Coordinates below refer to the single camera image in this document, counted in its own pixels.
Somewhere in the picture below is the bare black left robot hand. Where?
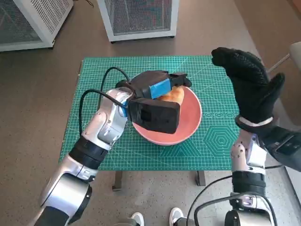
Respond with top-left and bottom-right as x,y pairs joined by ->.
116,70 -> 192,100

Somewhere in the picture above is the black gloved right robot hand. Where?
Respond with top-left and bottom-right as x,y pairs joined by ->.
211,47 -> 285,127

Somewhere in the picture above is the orange toasted toy bread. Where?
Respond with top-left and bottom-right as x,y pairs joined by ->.
157,86 -> 185,109

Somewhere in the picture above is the pink bowl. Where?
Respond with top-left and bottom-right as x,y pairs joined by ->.
130,86 -> 203,146

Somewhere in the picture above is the green cutting mat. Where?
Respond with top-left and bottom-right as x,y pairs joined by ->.
58,56 -> 236,170

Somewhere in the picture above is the grey chair with metal leg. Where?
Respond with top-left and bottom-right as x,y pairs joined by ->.
268,41 -> 301,132

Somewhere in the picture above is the white mesh front cabinet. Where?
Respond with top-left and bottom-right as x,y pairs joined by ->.
97,0 -> 180,42

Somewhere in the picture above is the white flat panel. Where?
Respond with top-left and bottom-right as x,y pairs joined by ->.
285,164 -> 301,196

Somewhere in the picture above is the white cabinet with slotted side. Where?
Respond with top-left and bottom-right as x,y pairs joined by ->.
0,0 -> 74,52

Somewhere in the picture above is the white right robot foot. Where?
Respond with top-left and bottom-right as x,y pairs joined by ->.
169,207 -> 185,226

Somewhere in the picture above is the white robot foot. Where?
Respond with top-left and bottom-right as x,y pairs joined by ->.
169,207 -> 185,226
130,211 -> 145,226

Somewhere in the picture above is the white left robot foot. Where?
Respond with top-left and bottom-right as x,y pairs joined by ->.
130,211 -> 145,226

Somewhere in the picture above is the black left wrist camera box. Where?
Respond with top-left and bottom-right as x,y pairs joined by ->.
128,98 -> 181,135

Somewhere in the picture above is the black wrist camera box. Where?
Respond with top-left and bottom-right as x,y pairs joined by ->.
260,127 -> 301,172
128,98 -> 181,135

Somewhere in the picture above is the short black left arm cable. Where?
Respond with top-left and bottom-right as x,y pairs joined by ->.
100,67 -> 130,95

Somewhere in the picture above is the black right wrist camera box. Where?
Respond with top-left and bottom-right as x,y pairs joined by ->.
260,127 -> 301,172

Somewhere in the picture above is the long black left arm cable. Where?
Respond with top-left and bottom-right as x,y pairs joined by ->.
79,89 -> 129,134

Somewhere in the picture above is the thin floor cable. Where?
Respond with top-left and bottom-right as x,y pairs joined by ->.
74,0 -> 95,7

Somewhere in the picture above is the grey table leg bracket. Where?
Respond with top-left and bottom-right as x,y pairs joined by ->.
112,169 -> 123,192
196,169 -> 207,187

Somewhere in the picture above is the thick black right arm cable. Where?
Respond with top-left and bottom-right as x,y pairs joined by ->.
194,193 -> 277,226

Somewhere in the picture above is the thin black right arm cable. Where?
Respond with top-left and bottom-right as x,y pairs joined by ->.
187,175 -> 233,226

